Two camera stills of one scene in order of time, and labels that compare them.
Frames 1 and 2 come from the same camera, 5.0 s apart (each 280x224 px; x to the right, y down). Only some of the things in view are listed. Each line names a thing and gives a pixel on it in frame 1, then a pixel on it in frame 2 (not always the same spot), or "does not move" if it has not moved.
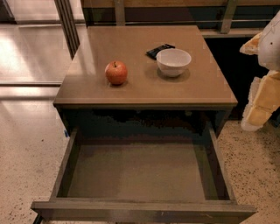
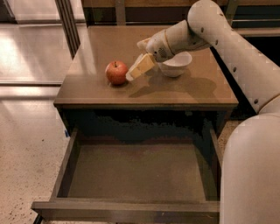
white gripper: (270, 49) → (157, 46)
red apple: (116, 72) does not move
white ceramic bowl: (172, 61) does not move
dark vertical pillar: (68, 25) does not move
